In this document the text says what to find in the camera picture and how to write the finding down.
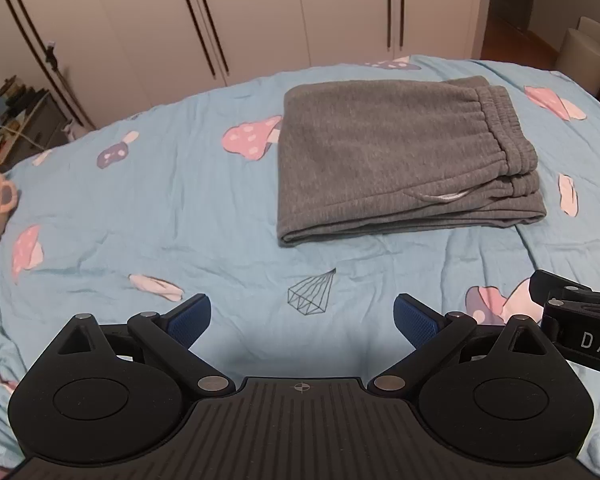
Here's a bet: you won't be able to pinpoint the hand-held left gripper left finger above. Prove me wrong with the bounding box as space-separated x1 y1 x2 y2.
55 294 236 397

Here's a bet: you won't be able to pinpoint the grey nightstand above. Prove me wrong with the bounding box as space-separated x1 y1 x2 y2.
0 91 72 171

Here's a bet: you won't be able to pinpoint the white wardrobe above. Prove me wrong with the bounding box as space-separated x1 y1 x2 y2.
0 0 492 131

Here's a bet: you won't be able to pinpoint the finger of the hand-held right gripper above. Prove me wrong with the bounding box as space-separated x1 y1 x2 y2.
528 269 600 318

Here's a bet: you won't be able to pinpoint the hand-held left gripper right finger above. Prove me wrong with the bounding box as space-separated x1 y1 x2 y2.
367 294 548 397

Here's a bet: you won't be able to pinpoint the glass teapot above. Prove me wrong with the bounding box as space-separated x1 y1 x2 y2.
0 75 27 108

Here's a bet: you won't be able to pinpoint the grey pants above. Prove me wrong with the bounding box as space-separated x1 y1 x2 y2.
276 76 548 247

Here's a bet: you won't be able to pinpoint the white round stool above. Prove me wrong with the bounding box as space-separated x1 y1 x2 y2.
555 16 600 97

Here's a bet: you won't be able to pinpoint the light blue mushroom-print bedsheet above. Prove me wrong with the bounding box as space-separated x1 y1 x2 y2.
0 55 600 478

